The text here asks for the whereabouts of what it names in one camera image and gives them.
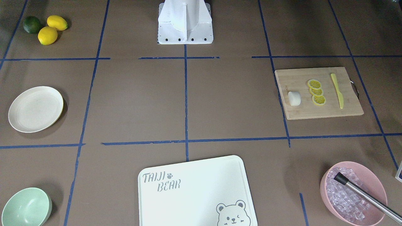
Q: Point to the pink bowl with ice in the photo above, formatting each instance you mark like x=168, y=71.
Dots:
x=346, y=204

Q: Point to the steel muddler black tip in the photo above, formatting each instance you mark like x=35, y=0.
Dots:
x=373, y=201

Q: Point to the yellow lemon upper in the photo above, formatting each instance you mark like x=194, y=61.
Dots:
x=57, y=22

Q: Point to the yellow plastic knife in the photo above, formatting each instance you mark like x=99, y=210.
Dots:
x=338, y=92

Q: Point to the mint green bowl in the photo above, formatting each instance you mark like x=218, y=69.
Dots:
x=28, y=207

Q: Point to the green lime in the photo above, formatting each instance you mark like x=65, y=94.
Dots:
x=32, y=25

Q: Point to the cream round plate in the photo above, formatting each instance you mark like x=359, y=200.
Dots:
x=36, y=109

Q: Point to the bamboo cutting board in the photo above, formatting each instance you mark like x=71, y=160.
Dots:
x=296, y=80

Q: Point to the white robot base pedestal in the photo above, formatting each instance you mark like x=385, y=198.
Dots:
x=184, y=22

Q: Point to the white bear tray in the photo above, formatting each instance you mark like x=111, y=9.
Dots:
x=209, y=192

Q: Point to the yellow lemon lower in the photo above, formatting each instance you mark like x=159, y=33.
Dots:
x=47, y=35

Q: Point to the yellow lemon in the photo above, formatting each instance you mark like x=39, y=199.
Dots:
x=57, y=22
x=47, y=35

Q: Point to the white steamed bun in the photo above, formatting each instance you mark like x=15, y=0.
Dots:
x=294, y=98

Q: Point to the lemon slice middle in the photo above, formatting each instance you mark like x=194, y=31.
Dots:
x=316, y=92

